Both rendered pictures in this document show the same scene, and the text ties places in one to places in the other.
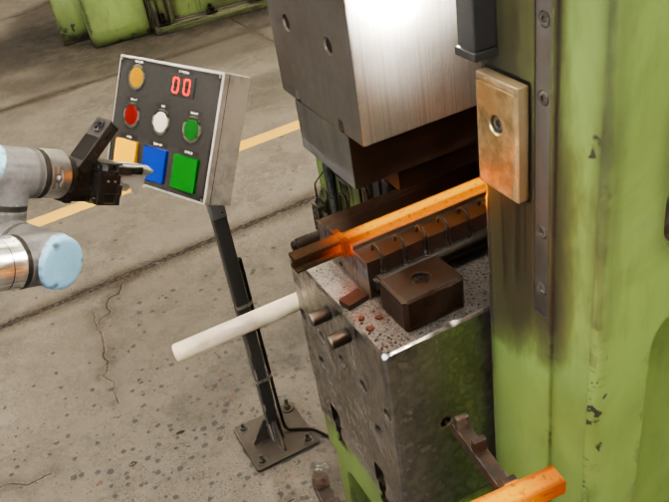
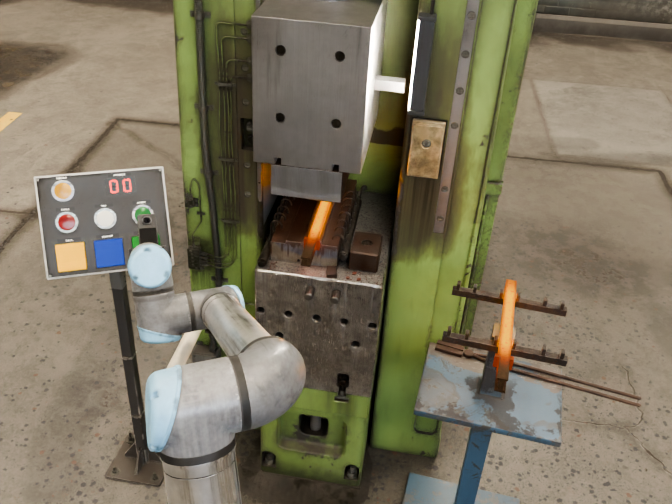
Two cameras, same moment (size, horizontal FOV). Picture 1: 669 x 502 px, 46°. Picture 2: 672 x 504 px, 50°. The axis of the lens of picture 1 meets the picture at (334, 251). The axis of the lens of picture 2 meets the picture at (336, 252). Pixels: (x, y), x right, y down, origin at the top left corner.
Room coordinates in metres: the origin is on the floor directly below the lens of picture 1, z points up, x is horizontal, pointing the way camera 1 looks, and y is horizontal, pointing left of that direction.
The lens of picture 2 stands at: (0.26, 1.49, 2.15)
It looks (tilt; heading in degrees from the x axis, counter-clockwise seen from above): 34 degrees down; 299
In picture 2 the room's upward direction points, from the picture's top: 3 degrees clockwise
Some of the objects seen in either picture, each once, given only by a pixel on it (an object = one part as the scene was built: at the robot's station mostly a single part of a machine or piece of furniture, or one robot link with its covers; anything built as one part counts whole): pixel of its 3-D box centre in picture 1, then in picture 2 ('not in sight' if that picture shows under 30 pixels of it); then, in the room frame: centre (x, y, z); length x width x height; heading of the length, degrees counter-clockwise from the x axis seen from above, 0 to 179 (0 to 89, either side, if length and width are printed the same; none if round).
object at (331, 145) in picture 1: (429, 104); (319, 151); (1.27, -0.21, 1.19); 0.42 x 0.20 x 0.10; 112
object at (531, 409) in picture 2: not in sight; (490, 390); (0.59, -0.07, 0.68); 0.40 x 0.30 x 0.02; 16
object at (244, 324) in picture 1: (261, 317); (188, 342); (1.48, 0.20, 0.62); 0.44 x 0.05 x 0.05; 112
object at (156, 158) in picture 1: (155, 164); (109, 252); (1.59, 0.36, 1.01); 0.07 x 0.05 x 0.07; 47
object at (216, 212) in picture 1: (239, 298); (128, 349); (1.68, 0.27, 0.54); 0.04 x 0.04 x 1.08; 22
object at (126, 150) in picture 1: (126, 155); (71, 257); (1.66, 0.43, 1.01); 0.07 x 0.05 x 0.07; 47
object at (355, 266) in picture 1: (437, 213); (316, 216); (1.27, -0.21, 0.96); 0.42 x 0.20 x 0.09; 112
